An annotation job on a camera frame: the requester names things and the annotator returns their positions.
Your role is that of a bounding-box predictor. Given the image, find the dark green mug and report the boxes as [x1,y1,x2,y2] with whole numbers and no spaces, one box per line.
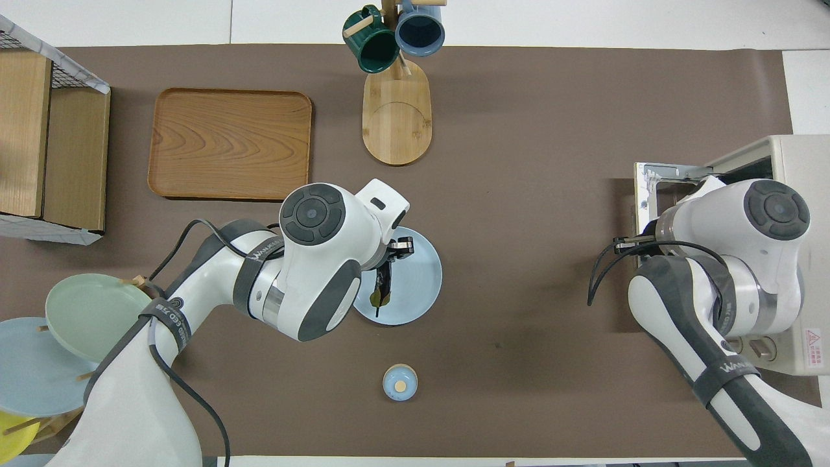
[342,5,400,74]

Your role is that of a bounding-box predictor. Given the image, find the wooden serving tray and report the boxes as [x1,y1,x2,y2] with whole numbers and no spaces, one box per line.
[148,88,313,201]

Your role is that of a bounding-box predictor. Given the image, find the pale green plate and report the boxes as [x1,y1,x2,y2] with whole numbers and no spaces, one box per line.
[45,273,156,364]

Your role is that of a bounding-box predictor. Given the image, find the toaster oven glass door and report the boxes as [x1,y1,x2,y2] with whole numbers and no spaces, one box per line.
[634,162,714,244]

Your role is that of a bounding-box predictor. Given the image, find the wooden mug tree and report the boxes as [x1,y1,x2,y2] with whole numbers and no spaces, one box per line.
[342,0,448,167]

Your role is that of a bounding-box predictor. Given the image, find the pale blue racked plate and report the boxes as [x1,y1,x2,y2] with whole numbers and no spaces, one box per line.
[0,317,104,418]

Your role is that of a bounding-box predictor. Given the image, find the yellow plate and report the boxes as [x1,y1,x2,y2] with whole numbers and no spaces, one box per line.
[0,412,40,464]

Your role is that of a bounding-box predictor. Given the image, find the brown table mat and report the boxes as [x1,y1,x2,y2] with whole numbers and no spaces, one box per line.
[0,44,821,458]

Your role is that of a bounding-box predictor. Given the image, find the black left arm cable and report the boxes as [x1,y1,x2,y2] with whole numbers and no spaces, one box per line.
[148,219,231,467]

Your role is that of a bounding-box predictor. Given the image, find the beige toaster oven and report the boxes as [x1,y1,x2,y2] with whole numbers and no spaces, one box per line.
[634,134,830,377]

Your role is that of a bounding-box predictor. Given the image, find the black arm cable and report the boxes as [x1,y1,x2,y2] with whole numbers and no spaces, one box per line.
[587,237,714,307]
[148,219,231,467]

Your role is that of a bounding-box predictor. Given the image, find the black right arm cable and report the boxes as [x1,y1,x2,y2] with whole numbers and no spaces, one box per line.
[587,237,714,307]

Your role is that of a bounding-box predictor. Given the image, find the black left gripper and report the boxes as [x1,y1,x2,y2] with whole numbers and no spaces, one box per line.
[378,237,416,268]

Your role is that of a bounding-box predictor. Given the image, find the wooden plate rack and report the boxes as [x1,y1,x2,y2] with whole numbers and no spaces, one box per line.
[0,275,153,448]

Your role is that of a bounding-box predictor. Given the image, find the blue mug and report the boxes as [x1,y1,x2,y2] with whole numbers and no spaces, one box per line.
[394,0,447,57]

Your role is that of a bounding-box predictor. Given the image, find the light blue round plate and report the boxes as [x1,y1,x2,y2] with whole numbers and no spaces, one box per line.
[353,226,443,326]

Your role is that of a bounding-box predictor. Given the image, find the wire and wood shelf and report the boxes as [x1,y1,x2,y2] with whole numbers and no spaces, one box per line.
[0,14,111,246]

